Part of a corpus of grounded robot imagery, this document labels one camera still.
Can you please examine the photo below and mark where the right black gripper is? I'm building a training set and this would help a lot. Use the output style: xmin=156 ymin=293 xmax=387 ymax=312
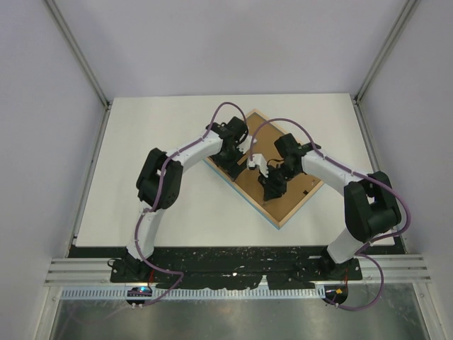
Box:
xmin=258 ymin=162 xmax=300 ymax=201

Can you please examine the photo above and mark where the blue picture frame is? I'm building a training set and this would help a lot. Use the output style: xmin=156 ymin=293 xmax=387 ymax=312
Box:
xmin=205 ymin=110 xmax=323 ymax=229

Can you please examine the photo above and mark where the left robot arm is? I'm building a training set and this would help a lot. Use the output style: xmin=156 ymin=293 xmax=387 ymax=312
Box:
xmin=115 ymin=117 xmax=250 ymax=282

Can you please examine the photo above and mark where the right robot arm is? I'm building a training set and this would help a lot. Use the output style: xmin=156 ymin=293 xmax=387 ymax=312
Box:
xmin=248 ymin=134 xmax=401 ymax=279

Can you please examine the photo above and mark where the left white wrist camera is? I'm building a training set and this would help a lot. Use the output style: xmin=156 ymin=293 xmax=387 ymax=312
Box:
xmin=237 ymin=140 xmax=250 ymax=154

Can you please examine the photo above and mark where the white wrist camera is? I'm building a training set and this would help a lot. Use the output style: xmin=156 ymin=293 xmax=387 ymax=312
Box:
xmin=246 ymin=154 xmax=269 ymax=178
xmin=237 ymin=140 xmax=250 ymax=154

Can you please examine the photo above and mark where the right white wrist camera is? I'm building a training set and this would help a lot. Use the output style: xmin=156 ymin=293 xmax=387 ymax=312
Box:
xmin=246 ymin=154 xmax=269 ymax=178

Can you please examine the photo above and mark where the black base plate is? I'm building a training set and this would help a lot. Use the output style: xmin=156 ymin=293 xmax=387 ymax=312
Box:
xmin=69 ymin=246 xmax=362 ymax=290

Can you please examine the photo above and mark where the perforated cable duct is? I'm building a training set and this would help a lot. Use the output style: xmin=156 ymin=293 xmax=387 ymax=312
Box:
xmin=61 ymin=285 xmax=325 ymax=300

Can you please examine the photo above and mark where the aluminium rail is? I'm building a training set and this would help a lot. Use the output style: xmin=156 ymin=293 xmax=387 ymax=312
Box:
xmin=45 ymin=254 xmax=431 ymax=290

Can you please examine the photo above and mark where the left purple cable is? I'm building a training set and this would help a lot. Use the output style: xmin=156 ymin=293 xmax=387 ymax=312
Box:
xmin=134 ymin=101 xmax=253 ymax=307

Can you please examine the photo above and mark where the right aluminium post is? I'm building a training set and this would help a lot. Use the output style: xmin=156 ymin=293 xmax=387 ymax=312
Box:
xmin=353 ymin=0 xmax=421 ymax=106

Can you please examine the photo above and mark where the aluminium post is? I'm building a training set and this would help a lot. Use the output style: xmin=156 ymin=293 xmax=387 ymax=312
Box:
xmin=353 ymin=0 xmax=421 ymax=106
xmin=42 ymin=0 xmax=110 ymax=110

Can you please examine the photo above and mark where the left aluminium post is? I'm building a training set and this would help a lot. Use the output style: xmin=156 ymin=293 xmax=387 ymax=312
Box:
xmin=42 ymin=0 xmax=110 ymax=110

